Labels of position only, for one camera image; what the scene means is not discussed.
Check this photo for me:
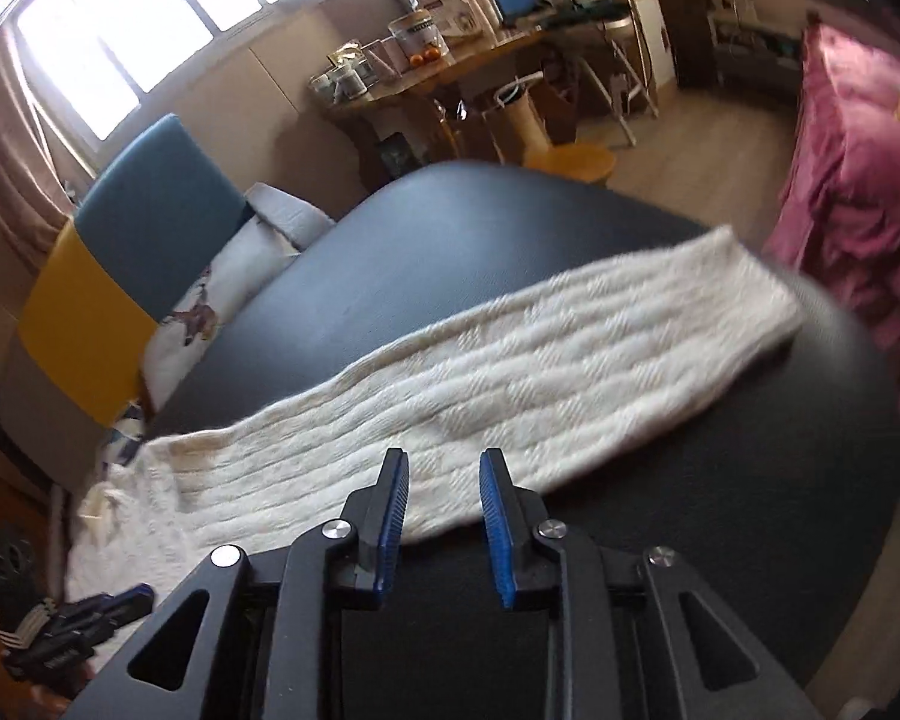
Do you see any white low shelf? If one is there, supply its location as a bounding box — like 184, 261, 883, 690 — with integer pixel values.
709, 0, 803, 102

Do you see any round wooden stool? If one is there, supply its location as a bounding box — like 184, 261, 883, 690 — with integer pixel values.
523, 144, 617, 188

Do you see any white framed window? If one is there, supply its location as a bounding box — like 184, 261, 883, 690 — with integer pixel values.
13, 0, 350, 142

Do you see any deer print pillow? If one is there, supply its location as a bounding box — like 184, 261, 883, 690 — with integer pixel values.
141, 236, 305, 410

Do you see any pink ruffled bedding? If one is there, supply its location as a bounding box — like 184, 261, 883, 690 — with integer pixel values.
761, 21, 900, 436

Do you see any cream knitted sweater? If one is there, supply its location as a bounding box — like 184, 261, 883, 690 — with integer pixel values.
66, 229, 807, 620

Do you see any grey yellow blue sofa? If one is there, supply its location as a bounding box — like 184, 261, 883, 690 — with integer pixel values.
0, 112, 340, 500

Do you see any white box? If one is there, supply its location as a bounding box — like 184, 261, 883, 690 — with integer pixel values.
435, 0, 481, 38

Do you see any large white labelled jar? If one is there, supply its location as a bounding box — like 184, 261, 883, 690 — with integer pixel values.
388, 11, 442, 61

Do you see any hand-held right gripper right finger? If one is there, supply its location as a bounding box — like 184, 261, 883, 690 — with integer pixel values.
478, 448, 826, 720

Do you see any row of small white jars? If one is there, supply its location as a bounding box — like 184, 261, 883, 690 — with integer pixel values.
309, 37, 406, 102

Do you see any wooden desk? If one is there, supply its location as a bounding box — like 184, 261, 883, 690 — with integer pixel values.
309, 11, 635, 166

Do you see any brown paper bag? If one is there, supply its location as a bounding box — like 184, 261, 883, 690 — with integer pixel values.
487, 82, 552, 162

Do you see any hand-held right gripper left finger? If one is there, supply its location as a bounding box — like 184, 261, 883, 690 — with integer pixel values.
64, 448, 410, 720

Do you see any geometric print pillow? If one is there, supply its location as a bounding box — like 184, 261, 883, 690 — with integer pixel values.
96, 401, 151, 467

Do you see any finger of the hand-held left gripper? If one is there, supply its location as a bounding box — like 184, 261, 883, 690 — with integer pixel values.
82, 583, 155, 627

